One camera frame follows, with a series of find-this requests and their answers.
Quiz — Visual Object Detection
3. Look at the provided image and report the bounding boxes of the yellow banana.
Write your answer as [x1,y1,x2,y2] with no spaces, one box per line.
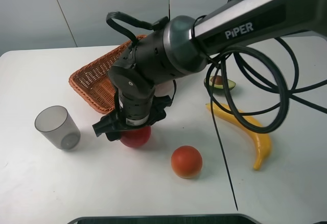
[205,103,272,171]

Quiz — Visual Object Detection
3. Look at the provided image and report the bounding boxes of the halved avocado with pit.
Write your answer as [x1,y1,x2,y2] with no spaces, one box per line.
[204,75,236,92]

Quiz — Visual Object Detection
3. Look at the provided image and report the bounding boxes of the grey translucent plastic cup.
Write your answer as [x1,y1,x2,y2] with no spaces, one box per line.
[34,105,81,150]

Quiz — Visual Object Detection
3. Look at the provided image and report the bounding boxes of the orange tomato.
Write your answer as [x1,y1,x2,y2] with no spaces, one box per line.
[171,145,202,179]

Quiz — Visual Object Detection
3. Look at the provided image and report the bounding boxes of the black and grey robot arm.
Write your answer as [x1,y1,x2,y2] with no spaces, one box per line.
[93,0,326,141]

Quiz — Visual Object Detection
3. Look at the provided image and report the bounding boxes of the red apple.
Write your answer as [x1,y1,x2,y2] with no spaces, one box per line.
[120,126,151,148]

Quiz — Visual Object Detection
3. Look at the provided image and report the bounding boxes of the black cable bundle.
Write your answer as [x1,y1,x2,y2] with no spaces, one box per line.
[204,0,327,135]

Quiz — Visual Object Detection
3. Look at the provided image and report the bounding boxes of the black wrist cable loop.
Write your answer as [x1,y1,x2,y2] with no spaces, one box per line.
[106,11,170,46]

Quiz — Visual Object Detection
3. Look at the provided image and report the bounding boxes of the orange wicker basket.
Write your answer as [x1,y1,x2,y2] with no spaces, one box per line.
[68,40,131,115]

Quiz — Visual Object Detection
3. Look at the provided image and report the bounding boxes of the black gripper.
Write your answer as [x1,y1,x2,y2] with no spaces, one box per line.
[92,88,172,142]

